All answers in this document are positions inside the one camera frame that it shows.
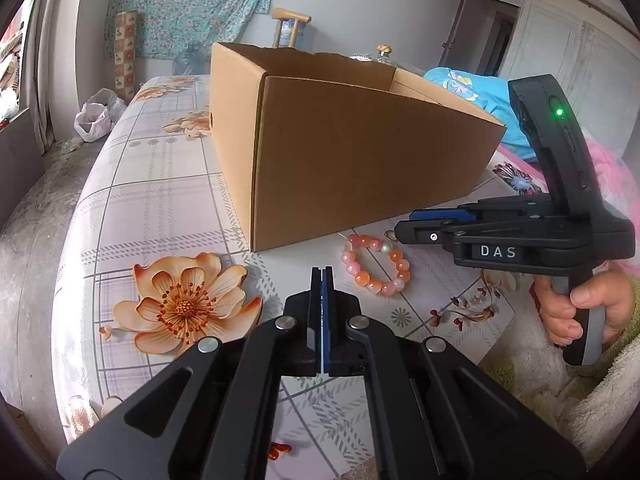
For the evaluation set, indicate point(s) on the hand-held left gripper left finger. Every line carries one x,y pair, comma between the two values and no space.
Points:
316,310

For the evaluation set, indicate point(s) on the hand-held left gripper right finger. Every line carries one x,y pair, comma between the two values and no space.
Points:
342,320

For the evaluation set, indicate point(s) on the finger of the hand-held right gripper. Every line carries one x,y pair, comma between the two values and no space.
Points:
425,234
440,215

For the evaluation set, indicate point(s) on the brown cardboard box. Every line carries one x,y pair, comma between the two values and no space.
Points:
360,160

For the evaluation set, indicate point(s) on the person's right forearm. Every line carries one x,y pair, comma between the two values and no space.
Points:
605,410

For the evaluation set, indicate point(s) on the person's right hand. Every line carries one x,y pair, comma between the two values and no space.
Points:
617,295

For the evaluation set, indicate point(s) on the white fluffy robe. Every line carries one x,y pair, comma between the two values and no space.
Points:
525,350

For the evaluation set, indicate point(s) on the blue cartoon blanket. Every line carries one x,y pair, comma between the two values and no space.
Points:
465,90

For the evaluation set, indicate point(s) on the small figurine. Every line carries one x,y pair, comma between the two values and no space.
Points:
384,52

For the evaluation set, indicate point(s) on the white wardrobe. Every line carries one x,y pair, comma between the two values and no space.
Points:
565,45

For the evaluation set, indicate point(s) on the floral plaid table cover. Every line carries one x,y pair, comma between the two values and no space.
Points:
165,195

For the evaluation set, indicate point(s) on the dark wooden door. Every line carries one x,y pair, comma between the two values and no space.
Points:
457,20

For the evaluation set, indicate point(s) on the clear blue plastic bag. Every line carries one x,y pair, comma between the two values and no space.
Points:
190,62

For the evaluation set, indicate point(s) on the white plastic bag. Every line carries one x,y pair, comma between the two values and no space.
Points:
95,117

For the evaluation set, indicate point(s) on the tall patterned box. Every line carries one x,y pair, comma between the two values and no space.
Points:
125,55

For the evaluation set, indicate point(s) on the dark grey cabinet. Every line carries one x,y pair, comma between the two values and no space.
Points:
20,170

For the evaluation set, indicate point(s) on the grey curtain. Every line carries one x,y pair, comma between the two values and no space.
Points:
55,60

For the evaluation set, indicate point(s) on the wooden chair frame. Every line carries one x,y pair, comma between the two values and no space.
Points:
290,15

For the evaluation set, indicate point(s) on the teal floral wall cloth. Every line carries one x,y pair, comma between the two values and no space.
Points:
190,0

